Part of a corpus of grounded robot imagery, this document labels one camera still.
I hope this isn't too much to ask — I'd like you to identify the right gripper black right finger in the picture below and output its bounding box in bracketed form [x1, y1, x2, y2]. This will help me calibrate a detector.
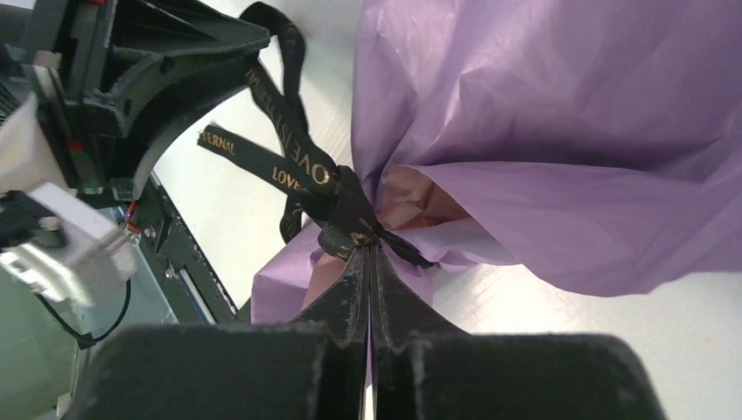
[369, 248, 665, 419]

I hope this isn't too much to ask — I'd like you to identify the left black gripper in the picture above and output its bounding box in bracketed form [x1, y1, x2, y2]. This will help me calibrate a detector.
[1, 1, 270, 201]

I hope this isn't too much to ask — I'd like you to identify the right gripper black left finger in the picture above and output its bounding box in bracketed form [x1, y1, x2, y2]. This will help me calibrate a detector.
[66, 248, 369, 419]

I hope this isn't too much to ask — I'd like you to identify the black ribbon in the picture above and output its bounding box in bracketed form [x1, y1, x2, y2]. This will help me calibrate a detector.
[198, 2, 432, 268]

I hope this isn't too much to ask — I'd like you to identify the purple pink wrapping paper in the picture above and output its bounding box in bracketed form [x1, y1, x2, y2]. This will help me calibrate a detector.
[250, 0, 742, 326]

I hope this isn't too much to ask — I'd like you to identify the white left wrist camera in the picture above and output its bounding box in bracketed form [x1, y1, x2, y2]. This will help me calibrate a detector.
[1, 94, 137, 306]

